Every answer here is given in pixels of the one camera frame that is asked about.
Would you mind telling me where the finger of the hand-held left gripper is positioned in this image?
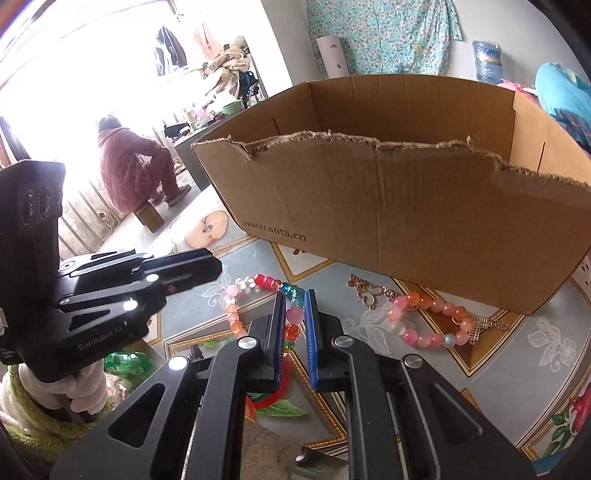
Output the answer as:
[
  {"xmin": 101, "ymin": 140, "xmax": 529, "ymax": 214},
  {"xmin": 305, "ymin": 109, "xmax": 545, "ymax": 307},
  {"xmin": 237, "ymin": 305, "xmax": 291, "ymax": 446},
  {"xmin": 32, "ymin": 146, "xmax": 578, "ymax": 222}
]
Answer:
[
  {"xmin": 69, "ymin": 281, "xmax": 169, "ymax": 325},
  {"xmin": 58, "ymin": 248, "xmax": 223, "ymax": 302}
]

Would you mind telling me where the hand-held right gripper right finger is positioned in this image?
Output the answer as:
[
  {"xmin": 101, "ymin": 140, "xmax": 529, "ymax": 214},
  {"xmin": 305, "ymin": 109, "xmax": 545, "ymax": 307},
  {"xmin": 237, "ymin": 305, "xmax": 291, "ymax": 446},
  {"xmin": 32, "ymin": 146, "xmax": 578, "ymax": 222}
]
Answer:
[{"xmin": 304, "ymin": 288, "xmax": 539, "ymax": 480}]

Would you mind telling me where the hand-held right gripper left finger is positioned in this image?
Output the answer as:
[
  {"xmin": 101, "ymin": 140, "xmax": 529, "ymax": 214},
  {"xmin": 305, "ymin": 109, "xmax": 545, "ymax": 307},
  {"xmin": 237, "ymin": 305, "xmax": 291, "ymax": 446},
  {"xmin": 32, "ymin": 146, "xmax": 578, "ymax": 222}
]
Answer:
[{"xmin": 51, "ymin": 291, "xmax": 289, "ymax": 480}]

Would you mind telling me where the multicolour bead bracelet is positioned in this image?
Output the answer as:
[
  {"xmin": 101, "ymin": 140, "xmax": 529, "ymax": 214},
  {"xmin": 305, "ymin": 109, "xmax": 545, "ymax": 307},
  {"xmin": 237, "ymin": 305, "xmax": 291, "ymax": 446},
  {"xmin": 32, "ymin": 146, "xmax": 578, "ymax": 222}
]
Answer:
[{"xmin": 224, "ymin": 273, "xmax": 306, "ymax": 354}]

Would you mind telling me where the gold swirl brooch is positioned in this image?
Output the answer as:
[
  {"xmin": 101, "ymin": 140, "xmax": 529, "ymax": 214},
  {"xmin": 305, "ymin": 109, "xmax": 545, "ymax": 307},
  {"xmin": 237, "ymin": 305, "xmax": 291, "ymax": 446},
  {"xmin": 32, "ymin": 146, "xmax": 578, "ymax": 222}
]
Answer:
[{"xmin": 358, "ymin": 284, "xmax": 393, "ymax": 311}]

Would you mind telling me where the pink orange bead bracelet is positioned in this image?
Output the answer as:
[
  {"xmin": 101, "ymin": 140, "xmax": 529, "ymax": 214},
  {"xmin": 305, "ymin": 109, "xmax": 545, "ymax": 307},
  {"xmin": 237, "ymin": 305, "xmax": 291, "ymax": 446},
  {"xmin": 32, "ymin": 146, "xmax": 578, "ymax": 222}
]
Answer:
[{"xmin": 387, "ymin": 292, "xmax": 476, "ymax": 349}]

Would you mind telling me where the brown cardboard box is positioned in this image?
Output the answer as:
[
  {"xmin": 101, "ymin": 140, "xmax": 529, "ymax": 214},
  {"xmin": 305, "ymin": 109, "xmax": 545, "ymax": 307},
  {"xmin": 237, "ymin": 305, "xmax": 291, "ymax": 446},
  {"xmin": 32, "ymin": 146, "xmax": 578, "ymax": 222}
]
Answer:
[{"xmin": 190, "ymin": 74, "xmax": 591, "ymax": 315}]

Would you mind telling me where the silver charm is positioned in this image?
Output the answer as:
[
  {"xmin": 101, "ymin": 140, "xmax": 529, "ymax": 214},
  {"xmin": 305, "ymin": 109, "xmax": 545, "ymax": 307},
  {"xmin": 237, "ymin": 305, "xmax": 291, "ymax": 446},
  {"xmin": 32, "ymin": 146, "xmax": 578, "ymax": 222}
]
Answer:
[{"xmin": 467, "ymin": 316, "xmax": 511, "ymax": 344}]

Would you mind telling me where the person's left forearm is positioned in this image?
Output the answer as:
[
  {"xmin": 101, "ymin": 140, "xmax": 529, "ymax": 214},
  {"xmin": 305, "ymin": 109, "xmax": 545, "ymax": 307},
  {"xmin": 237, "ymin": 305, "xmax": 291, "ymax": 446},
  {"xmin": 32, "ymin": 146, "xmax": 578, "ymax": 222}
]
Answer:
[{"xmin": 0, "ymin": 360, "xmax": 112, "ymax": 462}]

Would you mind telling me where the wooden stool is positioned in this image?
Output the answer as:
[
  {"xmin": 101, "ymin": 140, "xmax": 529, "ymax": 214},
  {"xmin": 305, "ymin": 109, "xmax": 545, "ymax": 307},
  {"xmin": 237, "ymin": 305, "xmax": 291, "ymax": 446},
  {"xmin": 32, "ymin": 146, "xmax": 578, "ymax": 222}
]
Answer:
[{"xmin": 133, "ymin": 203, "xmax": 166, "ymax": 233}]

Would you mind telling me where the dark red curtain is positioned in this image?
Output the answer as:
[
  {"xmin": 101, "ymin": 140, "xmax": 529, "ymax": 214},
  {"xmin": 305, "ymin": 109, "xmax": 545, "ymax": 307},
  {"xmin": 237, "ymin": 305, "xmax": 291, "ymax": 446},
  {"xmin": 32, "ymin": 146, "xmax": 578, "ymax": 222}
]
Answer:
[{"xmin": 0, "ymin": 115, "xmax": 24, "ymax": 169}]

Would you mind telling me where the dark grey table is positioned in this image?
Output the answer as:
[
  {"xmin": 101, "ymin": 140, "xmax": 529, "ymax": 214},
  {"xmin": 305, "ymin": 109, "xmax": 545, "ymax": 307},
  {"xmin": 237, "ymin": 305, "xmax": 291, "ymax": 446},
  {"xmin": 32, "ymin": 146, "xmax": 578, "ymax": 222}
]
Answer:
[{"xmin": 175, "ymin": 113, "xmax": 241, "ymax": 192}]

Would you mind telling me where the wheelchair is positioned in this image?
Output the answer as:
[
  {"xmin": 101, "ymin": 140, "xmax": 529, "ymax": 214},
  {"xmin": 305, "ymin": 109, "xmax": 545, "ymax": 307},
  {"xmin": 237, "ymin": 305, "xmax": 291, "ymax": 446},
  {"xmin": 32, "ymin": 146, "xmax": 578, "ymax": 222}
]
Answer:
[{"xmin": 238, "ymin": 69, "xmax": 269, "ymax": 109}]

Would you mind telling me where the fruit printed tablecloth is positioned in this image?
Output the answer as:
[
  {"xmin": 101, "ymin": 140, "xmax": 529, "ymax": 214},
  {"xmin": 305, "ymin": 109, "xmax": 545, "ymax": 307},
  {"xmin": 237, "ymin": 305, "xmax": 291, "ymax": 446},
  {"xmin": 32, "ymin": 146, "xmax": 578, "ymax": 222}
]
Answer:
[{"xmin": 104, "ymin": 185, "xmax": 591, "ymax": 462}]

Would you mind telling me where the pile of beige clothes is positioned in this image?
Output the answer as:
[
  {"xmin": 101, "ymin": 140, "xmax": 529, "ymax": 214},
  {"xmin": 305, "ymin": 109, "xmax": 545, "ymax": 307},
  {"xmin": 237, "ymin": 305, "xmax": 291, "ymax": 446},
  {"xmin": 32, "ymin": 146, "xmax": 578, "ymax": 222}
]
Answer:
[{"xmin": 203, "ymin": 36, "xmax": 252, "ymax": 95}]

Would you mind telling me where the dark hung jacket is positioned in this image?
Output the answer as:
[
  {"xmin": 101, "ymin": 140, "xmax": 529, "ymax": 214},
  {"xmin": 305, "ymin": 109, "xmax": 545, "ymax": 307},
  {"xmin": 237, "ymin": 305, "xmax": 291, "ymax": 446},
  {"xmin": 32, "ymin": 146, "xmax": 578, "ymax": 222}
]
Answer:
[{"xmin": 154, "ymin": 26, "xmax": 188, "ymax": 77}]

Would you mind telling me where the white paper roll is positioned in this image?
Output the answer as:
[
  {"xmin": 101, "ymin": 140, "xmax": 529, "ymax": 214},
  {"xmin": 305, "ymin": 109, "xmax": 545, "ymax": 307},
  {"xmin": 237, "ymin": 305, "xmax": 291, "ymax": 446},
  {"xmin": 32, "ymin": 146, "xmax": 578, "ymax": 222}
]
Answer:
[{"xmin": 316, "ymin": 34, "xmax": 348, "ymax": 78}]

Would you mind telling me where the pink bedding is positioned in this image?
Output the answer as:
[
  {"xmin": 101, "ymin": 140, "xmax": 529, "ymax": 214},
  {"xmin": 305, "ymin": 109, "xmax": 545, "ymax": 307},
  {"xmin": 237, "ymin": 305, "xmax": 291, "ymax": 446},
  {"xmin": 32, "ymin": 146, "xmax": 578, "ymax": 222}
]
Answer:
[{"xmin": 496, "ymin": 78, "xmax": 541, "ymax": 97}]

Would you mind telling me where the blue water jug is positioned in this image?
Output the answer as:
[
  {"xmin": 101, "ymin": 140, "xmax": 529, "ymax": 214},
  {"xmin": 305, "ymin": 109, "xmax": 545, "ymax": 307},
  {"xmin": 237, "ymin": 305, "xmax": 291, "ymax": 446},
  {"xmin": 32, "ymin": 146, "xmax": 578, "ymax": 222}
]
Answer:
[{"xmin": 472, "ymin": 40, "xmax": 503, "ymax": 85}]

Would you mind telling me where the blue printed blanket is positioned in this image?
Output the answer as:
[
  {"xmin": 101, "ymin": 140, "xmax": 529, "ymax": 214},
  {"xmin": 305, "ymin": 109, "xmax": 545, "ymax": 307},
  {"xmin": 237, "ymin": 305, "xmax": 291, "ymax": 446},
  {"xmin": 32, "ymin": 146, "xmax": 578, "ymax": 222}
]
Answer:
[{"xmin": 534, "ymin": 62, "xmax": 591, "ymax": 153}]

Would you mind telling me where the green translucent bracelet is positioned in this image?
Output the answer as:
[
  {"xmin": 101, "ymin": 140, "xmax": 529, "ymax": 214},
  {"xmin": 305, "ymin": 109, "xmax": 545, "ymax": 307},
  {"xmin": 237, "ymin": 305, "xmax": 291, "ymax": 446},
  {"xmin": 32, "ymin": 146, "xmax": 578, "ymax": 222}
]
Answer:
[{"xmin": 104, "ymin": 352, "xmax": 148, "ymax": 377}]

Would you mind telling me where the floral wall cloth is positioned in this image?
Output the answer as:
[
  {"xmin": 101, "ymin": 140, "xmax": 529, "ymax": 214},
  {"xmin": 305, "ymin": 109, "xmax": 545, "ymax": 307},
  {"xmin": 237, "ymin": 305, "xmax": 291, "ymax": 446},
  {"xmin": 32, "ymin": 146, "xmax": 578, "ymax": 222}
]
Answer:
[{"xmin": 307, "ymin": 0, "xmax": 464, "ymax": 77}]

